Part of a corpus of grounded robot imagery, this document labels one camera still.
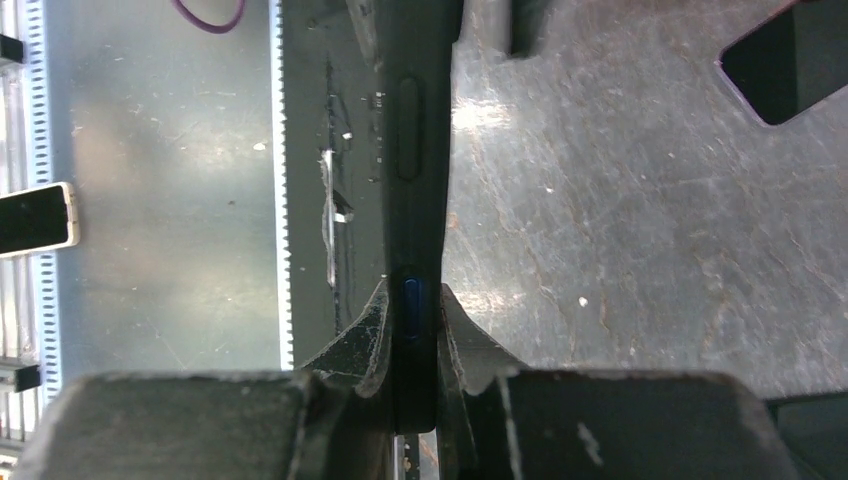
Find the phone in clear case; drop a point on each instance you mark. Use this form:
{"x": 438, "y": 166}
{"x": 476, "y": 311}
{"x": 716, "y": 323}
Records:
{"x": 791, "y": 62}

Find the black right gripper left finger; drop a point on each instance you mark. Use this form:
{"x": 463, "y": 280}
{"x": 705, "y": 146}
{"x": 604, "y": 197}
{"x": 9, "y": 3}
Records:
{"x": 330, "y": 419}

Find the white cable duct rail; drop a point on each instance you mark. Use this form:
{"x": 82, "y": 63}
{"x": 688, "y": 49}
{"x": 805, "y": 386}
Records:
{"x": 278, "y": 157}

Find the black phone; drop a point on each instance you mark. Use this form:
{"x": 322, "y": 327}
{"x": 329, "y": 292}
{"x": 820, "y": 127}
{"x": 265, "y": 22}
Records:
{"x": 415, "y": 42}

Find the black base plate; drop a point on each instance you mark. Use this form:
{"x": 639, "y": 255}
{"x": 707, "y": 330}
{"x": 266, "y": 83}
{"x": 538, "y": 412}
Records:
{"x": 333, "y": 190}

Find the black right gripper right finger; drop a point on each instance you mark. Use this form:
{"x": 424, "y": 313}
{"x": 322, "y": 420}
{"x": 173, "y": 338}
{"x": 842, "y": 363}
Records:
{"x": 501, "y": 419}

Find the white framed phone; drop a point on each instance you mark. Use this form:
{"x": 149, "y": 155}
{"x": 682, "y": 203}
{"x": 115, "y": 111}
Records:
{"x": 39, "y": 219}

